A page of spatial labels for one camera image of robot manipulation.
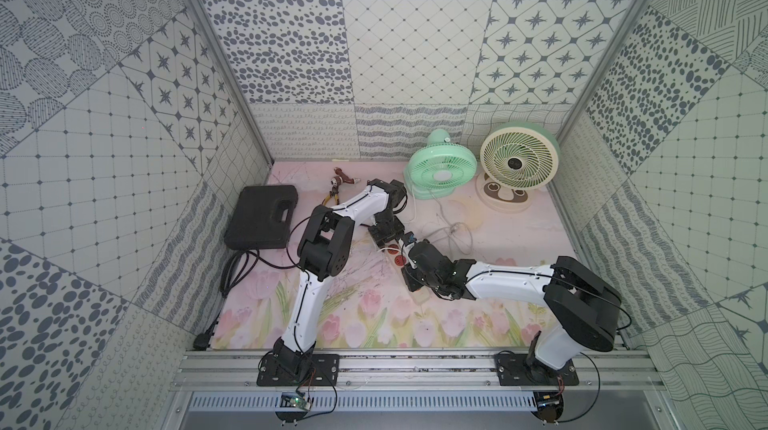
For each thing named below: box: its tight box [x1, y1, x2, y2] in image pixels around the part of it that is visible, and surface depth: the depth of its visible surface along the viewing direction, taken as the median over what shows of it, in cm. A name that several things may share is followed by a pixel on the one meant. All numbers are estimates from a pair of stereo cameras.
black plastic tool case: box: [224, 185, 298, 250], surface depth 101 cm
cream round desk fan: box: [475, 121, 561, 213], surface depth 93 cm
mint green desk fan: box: [404, 129, 478, 201], surface depth 92 cm
